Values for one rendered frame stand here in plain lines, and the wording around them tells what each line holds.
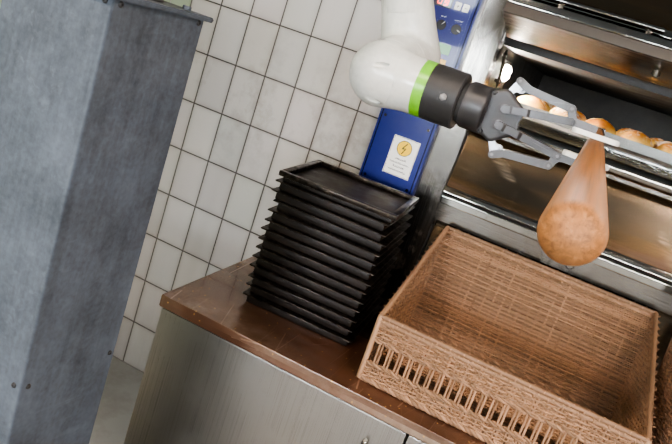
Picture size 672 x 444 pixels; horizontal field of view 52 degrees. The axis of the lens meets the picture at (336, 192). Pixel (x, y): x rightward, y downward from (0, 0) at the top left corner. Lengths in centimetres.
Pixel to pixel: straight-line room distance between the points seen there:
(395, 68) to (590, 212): 80
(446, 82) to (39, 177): 61
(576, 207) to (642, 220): 152
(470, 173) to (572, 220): 152
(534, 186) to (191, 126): 102
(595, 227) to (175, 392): 140
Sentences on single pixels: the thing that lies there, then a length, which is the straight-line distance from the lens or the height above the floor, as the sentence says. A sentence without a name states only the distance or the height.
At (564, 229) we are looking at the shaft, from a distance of 31.
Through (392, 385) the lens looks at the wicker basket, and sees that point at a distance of 146.
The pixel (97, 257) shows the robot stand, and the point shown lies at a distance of 113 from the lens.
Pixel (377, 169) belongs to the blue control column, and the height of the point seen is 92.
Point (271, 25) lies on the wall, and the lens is 201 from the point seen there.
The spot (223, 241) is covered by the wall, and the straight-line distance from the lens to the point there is 211.
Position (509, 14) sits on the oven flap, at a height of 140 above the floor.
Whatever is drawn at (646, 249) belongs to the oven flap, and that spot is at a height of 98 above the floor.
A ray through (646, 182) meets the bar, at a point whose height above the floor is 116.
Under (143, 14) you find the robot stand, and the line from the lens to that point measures 101.
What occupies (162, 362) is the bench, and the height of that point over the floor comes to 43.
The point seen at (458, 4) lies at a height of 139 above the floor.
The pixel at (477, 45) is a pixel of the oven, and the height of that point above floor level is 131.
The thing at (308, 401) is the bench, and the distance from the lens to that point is 148.
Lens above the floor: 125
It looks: 13 degrees down
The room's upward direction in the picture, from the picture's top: 19 degrees clockwise
